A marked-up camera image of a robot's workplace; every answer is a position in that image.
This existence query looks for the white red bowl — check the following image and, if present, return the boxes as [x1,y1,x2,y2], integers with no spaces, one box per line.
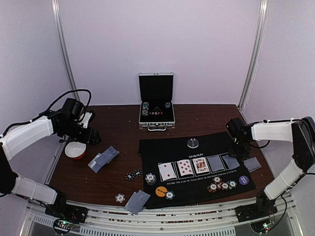
[64,142,86,160]

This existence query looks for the black white chip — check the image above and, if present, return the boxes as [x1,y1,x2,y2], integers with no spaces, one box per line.
[126,173,134,181]
[133,169,142,177]

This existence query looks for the red dice set in case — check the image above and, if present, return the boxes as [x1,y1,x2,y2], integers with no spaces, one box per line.
[149,107,163,116]

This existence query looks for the dealt card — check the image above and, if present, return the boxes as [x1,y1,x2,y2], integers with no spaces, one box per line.
[244,157,262,173]

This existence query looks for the left aluminium frame post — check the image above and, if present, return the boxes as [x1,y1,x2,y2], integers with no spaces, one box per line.
[51,0,77,90]

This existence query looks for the aluminium poker case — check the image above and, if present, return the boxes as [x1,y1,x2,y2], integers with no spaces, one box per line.
[138,72,176,132]

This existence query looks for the purple small blind button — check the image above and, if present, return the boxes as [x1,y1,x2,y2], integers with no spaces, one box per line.
[239,176,250,186]

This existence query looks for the black white chip right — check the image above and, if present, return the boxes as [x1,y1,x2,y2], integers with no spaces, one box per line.
[133,169,142,177]

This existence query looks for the white blue chip flat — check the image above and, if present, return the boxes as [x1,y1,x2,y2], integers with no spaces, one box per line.
[115,193,126,203]

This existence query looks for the king of diamonds card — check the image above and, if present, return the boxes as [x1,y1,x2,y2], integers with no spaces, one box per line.
[192,157,209,174]

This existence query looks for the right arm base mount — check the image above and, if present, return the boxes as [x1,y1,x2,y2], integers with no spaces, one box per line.
[235,204,278,234]

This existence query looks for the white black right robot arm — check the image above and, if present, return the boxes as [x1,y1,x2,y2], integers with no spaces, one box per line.
[226,117,315,217]

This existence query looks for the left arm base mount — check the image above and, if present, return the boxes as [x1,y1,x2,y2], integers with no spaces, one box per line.
[45,204,88,235]

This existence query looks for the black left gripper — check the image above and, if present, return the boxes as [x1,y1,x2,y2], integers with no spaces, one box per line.
[60,120,101,146]

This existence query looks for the two of diamonds card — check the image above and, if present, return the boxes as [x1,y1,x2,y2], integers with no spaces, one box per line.
[158,162,176,181]

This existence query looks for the aluminium frame post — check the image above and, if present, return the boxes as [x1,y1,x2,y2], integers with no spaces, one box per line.
[51,0,77,90]
[238,0,269,111]

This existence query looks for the aluminium frame rail front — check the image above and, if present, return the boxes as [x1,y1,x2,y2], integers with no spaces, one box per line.
[20,194,303,236]

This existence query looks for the black orange hundred chip stack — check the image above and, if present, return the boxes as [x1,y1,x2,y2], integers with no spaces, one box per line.
[220,182,229,191]

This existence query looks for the face down card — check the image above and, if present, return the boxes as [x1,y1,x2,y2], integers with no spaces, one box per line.
[222,155,240,170]
[207,155,225,173]

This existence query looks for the eight of diamonds card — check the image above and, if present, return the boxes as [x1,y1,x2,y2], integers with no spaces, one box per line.
[177,159,193,177]

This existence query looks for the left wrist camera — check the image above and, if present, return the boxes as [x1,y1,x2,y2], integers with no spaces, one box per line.
[78,111,95,128]

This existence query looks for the chips row in case left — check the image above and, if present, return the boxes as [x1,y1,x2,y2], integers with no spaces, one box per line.
[141,102,150,116]

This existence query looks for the black white chip left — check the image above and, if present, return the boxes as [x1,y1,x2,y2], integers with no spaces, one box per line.
[126,173,134,181]

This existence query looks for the blue green fifty chip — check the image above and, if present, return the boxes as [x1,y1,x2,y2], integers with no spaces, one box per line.
[165,191,175,200]

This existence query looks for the right aluminium frame post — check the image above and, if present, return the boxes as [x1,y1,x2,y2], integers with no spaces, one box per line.
[238,0,269,111]

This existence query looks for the black poker table mat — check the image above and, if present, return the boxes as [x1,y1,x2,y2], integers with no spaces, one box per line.
[139,132,255,209]

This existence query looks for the grey playing card deck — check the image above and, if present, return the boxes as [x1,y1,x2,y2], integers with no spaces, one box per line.
[88,146,120,173]

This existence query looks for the dealt cards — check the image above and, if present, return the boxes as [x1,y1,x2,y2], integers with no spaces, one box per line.
[125,190,151,215]

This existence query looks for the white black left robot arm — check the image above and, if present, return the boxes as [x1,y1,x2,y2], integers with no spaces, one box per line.
[0,98,101,218]

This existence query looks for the small chip stack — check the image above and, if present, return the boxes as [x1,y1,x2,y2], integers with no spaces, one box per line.
[145,173,157,185]

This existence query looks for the orange big blind button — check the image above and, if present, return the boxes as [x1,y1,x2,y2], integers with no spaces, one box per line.
[155,186,168,198]

